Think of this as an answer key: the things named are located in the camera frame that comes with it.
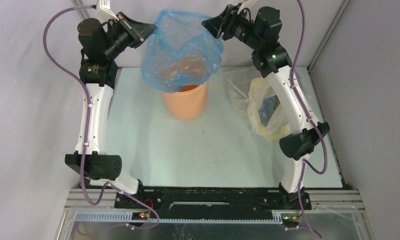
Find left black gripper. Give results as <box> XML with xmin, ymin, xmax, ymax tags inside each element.
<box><xmin>103</xmin><ymin>12</ymin><xmax>157</xmax><ymax>60</ymax></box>

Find blue plastic trash bag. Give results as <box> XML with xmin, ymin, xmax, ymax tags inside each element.
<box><xmin>141</xmin><ymin>9</ymin><xmax>224</xmax><ymax>93</ymax></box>

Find translucent yellowish plastic bag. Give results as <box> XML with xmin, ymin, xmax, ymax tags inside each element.
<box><xmin>223</xmin><ymin>66</ymin><xmax>296</xmax><ymax>141</ymax></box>

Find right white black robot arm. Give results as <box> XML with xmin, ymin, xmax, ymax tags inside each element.
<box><xmin>201</xmin><ymin>3</ymin><xmax>330</xmax><ymax>209</ymax></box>

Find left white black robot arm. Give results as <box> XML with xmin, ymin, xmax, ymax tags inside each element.
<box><xmin>65</xmin><ymin>12</ymin><xmax>157</xmax><ymax>208</ymax></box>

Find orange plastic trash bin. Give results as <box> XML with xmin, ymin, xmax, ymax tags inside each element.
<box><xmin>161</xmin><ymin>82</ymin><xmax>208</xmax><ymax>120</ymax></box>

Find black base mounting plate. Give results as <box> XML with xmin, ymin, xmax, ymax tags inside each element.
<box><xmin>114</xmin><ymin>186</ymin><xmax>312</xmax><ymax>221</ymax></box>

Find small red-lit circuit board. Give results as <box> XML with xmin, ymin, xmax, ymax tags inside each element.
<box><xmin>132</xmin><ymin>212</ymin><xmax>150</xmax><ymax>221</ymax></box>

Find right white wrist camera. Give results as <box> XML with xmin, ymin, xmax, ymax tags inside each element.
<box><xmin>238</xmin><ymin>0</ymin><xmax>257</xmax><ymax>13</ymax></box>

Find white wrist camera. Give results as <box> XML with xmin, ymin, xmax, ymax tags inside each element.
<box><xmin>96</xmin><ymin>0</ymin><xmax>119</xmax><ymax>21</ymax></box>
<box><xmin>238</xmin><ymin>0</ymin><xmax>257</xmax><ymax>13</ymax></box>

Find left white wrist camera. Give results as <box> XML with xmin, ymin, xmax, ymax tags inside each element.
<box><xmin>96</xmin><ymin>0</ymin><xmax>119</xmax><ymax>21</ymax></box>

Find left aluminium corner post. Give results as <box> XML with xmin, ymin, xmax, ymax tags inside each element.
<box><xmin>71</xmin><ymin>0</ymin><xmax>118</xmax><ymax>74</ymax></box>

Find aluminium corner post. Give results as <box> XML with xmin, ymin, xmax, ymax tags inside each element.
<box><xmin>307</xmin><ymin>0</ymin><xmax>351</xmax><ymax>73</ymax></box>
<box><xmin>71</xmin><ymin>0</ymin><xmax>118</xmax><ymax>74</ymax></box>

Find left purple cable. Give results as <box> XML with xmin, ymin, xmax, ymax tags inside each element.
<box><xmin>42</xmin><ymin>4</ymin><xmax>161</xmax><ymax>237</ymax></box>

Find right aluminium corner post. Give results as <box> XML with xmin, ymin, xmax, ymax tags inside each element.
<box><xmin>307</xmin><ymin>0</ymin><xmax>351</xmax><ymax>73</ymax></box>

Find aluminium frame rail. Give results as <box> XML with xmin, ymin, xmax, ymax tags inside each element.
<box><xmin>65</xmin><ymin>186</ymin><xmax>364</xmax><ymax>223</ymax></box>

